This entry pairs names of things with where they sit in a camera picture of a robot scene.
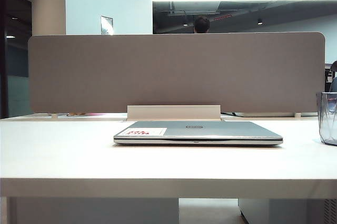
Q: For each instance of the clear faceted water cup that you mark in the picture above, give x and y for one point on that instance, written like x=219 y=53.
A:
x=327 y=121

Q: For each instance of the silver Dell laptop with sticker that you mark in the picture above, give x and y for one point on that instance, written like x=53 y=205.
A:
x=223 y=129

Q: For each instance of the grey-brown desk divider panel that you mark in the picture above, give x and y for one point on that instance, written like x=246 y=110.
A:
x=171 y=71

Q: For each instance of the round ceiling spot lamp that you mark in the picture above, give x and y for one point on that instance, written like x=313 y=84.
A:
x=185 y=23
x=259 y=21

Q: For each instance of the pink papers behind divider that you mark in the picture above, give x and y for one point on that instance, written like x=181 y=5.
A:
x=92 y=114

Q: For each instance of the dark-haired background person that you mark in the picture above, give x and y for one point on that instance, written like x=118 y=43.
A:
x=201 y=25

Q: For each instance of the white under-desk panel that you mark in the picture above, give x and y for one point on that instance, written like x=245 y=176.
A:
x=92 y=211

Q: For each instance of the dark glass door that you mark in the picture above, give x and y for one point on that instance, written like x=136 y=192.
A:
x=15 y=63

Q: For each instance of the seated background person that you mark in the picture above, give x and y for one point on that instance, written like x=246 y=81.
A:
x=333 y=82

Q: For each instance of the framed wall notice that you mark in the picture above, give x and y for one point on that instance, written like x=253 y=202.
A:
x=106 y=25

